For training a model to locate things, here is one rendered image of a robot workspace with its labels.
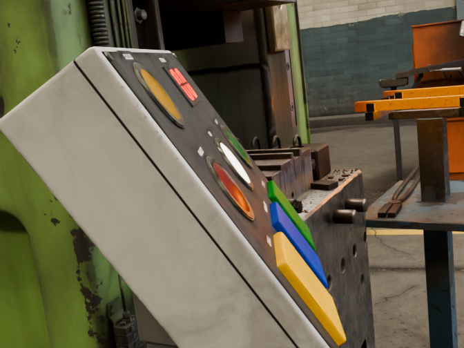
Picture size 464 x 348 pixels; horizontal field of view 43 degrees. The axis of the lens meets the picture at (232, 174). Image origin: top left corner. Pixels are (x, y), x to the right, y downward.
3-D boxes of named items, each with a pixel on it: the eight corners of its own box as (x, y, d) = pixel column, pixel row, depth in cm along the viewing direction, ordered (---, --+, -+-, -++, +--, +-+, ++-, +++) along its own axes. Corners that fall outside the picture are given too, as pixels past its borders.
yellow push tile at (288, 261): (333, 298, 49) (280, 228, 48) (348, 342, 42) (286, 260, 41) (315, 311, 49) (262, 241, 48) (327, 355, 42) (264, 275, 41)
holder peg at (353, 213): (358, 221, 110) (357, 208, 110) (354, 226, 108) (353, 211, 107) (337, 221, 112) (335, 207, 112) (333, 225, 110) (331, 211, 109)
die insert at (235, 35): (244, 41, 114) (239, 10, 113) (226, 43, 107) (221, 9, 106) (119, 58, 128) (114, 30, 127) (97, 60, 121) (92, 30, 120)
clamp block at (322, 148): (331, 171, 129) (329, 142, 127) (319, 180, 121) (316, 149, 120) (281, 172, 134) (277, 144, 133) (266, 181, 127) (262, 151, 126)
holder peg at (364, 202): (369, 210, 117) (367, 197, 116) (365, 214, 115) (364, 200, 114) (348, 210, 119) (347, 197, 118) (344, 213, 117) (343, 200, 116)
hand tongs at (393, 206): (418, 164, 194) (418, 161, 193) (431, 163, 192) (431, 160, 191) (377, 217, 141) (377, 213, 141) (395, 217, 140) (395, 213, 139)
